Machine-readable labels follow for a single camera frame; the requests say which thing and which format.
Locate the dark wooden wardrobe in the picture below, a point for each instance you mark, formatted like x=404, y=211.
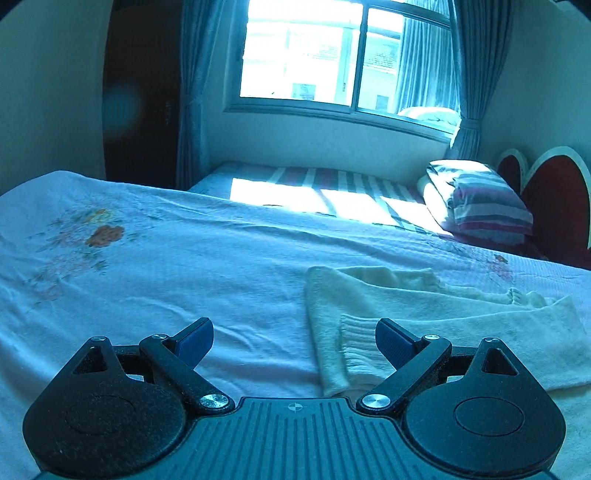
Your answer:
x=143, y=92

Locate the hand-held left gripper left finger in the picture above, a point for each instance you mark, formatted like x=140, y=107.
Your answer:
x=196, y=340

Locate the pale folded quilt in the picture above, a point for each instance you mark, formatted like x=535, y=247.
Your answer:
x=429, y=115

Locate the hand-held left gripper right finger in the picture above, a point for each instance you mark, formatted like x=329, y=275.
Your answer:
x=391, y=340

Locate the striped bed sheet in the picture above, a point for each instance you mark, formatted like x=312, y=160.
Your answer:
x=323, y=180

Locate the floral pale bed blanket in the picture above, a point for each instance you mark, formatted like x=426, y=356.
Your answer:
x=207, y=258

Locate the cream knit sweater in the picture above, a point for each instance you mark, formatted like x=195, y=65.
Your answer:
x=461, y=314

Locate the tied grey curtain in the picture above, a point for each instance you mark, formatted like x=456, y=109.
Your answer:
x=480, y=69

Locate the red heart-shaped headboard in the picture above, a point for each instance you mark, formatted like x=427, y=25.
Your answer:
x=558, y=203

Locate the long grey curtain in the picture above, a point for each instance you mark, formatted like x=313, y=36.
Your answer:
x=194, y=92

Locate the sliding glass window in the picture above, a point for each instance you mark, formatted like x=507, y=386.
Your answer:
x=300, y=50

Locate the striped pillow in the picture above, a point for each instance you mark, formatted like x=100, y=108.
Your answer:
x=485, y=203

